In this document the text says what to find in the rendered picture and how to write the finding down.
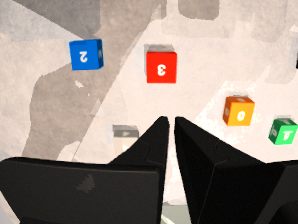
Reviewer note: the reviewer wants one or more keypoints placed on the orange block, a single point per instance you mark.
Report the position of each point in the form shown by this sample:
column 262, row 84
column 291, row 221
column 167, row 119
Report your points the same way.
column 237, row 111

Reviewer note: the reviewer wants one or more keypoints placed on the red block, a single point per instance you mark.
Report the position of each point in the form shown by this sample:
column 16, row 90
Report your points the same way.
column 161, row 67

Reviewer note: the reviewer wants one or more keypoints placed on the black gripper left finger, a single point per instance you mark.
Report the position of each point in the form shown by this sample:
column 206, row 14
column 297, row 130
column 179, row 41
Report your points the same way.
column 128, row 190

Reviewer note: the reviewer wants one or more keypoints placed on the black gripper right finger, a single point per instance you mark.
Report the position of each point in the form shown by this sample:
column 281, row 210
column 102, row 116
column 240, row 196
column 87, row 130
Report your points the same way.
column 223, row 185

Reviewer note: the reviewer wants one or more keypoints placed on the blue block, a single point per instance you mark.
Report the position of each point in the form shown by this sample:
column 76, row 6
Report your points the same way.
column 86, row 54

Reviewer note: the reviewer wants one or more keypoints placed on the green block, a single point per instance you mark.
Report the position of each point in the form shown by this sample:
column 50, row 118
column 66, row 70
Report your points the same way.
column 283, row 131

